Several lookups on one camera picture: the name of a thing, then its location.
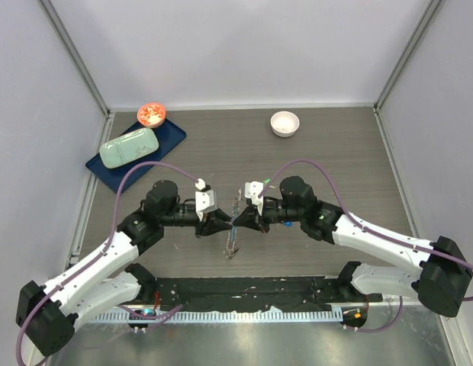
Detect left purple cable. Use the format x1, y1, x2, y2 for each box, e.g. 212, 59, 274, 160
14, 161, 205, 366

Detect red patterned bowl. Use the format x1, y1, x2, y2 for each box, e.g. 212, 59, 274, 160
137, 102, 166, 128

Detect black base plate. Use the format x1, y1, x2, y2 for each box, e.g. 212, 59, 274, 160
147, 276, 383, 313

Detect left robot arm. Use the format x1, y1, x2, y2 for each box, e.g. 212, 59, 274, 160
16, 180, 232, 358

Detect white ceramic bowl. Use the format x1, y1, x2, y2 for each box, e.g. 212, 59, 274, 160
270, 111, 301, 138

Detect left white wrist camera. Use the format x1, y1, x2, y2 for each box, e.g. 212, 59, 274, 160
195, 178, 218, 222

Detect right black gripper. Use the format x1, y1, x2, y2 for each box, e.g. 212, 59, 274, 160
234, 200, 304, 233

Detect white slotted cable duct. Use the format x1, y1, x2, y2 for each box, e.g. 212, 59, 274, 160
91, 307, 343, 325

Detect dark blue tray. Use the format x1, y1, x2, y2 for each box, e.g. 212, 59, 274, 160
85, 119, 187, 193

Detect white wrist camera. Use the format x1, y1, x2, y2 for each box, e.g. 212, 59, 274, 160
195, 178, 218, 222
244, 181, 265, 215

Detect large keyring with blue handle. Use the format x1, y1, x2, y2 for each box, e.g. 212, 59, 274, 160
224, 196, 242, 260

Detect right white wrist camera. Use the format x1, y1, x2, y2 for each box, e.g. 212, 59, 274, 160
244, 181, 265, 215

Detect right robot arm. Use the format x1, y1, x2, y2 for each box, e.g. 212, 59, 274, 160
233, 176, 473, 318

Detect pale green oblong dish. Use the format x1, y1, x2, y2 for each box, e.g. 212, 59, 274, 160
99, 127, 159, 169

